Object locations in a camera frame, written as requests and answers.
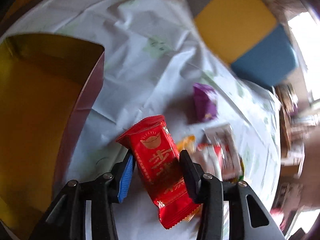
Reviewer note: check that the white red snack packet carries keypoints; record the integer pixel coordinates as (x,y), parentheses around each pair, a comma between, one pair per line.
(218,154)

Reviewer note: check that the red gold snack packet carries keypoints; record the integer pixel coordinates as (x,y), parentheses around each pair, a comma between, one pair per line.
(157,159)

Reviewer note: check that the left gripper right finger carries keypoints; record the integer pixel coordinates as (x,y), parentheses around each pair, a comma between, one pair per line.
(248,217)

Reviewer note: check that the yellow blue grey chair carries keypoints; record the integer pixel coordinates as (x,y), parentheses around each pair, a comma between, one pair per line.
(247,36)

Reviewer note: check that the purple snack packet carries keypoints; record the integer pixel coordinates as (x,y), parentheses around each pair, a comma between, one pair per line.
(205,101)

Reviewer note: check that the maroon gold gift box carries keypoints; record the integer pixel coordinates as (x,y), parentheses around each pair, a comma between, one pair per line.
(49,84)

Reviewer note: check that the white cloud-print tablecloth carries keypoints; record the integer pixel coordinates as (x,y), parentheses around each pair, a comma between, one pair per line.
(153,56)

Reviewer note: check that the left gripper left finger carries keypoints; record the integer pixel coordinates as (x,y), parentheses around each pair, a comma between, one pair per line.
(84,210)

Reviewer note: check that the orange snack packet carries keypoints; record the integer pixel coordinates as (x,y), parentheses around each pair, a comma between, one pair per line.
(188,143)

